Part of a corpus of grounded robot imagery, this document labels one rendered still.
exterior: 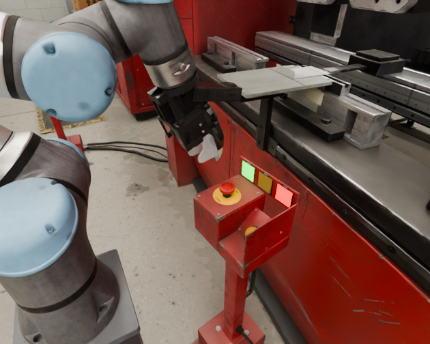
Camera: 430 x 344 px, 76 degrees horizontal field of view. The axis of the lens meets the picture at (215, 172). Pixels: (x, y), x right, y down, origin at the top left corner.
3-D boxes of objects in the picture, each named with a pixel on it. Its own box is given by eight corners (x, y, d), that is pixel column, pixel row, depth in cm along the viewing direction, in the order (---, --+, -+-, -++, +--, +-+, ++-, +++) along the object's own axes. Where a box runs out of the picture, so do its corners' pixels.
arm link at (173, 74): (171, 37, 46) (200, 45, 41) (181, 63, 49) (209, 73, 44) (134, 60, 44) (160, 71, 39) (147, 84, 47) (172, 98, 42)
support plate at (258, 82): (217, 77, 80) (217, 74, 80) (292, 67, 89) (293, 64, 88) (246, 98, 67) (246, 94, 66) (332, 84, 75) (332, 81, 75)
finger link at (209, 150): (200, 172, 60) (185, 141, 53) (220, 155, 61) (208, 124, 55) (209, 179, 58) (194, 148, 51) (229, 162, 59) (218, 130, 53)
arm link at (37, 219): (-4, 321, 35) (-66, 255, 28) (21, 242, 46) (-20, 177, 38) (95, 294, 38) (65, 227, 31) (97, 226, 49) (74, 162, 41)
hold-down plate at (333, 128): (266, 103, 95) (267, 94, 93) (280, 100, 96) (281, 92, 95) (327, 143, 72) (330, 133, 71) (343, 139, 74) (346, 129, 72)
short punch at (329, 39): (307, 39, 81) (314, 1, 75) (312, 39, 81) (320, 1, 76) (331, 46, 73) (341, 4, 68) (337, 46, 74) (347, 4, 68)
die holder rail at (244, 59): (207, 56, 148) (207, 37, 142) (218, 54, 150) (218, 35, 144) (253, 84, 111) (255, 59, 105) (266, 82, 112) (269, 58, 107)
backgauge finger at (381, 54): (310, 72, 87) (313, 54, 84) (370, 63, 95) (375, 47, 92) (337, 82, 78) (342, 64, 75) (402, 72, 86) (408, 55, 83)
